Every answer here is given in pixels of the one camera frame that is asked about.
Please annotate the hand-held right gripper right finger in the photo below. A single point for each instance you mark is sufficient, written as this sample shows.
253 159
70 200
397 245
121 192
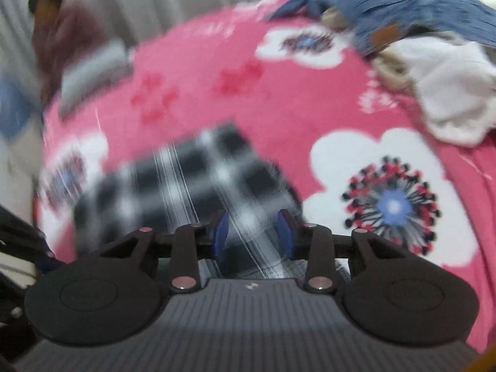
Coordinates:
285 234

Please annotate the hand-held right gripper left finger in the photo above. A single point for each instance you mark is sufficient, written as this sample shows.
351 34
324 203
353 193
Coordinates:
221 236

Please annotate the black white plaid shirt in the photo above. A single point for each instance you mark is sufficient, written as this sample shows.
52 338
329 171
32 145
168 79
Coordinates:
186 178

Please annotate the white water dispenser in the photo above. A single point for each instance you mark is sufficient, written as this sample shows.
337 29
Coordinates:
17 170

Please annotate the pink floral blanket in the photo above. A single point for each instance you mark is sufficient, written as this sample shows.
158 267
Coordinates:
271 104

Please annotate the white t-shirt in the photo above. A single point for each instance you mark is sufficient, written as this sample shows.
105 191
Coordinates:
453 89

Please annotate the grey curtain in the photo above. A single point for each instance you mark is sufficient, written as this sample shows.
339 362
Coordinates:
155 0

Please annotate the blue jeans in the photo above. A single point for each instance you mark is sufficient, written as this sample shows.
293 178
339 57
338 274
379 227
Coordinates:
407 4

